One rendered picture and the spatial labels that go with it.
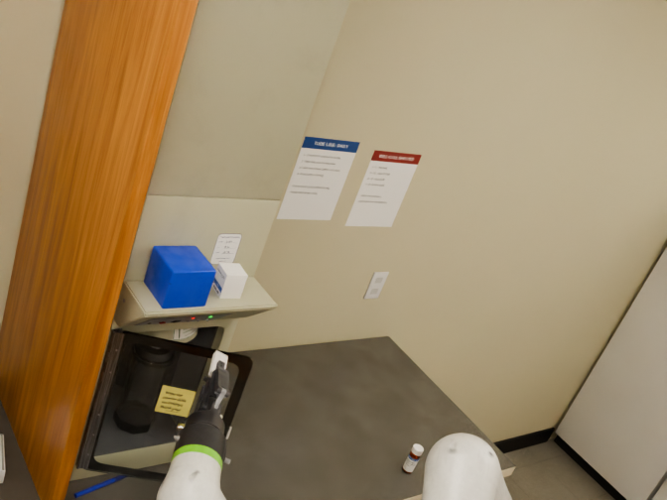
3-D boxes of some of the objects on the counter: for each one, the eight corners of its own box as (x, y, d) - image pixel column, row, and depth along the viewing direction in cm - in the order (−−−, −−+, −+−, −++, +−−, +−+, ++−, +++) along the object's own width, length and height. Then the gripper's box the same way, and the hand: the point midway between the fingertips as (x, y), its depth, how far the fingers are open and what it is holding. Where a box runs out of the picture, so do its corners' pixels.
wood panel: (-9, 377, 203) (104, -202, 146) (3, 375, 205) (119, -196, 148) (47, 517, 171) (220, -153, 114) (61, 514, 173) (237, -147, 116)
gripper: (202, 465, 149) (220, 381, 169) (237, 426, 143) (251, 343, 163) (168, 449, 147) (191, 366, 167) (201, 409, 141) (220, 327, 161)
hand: (217, 365), depth 162 cm, fingers closed
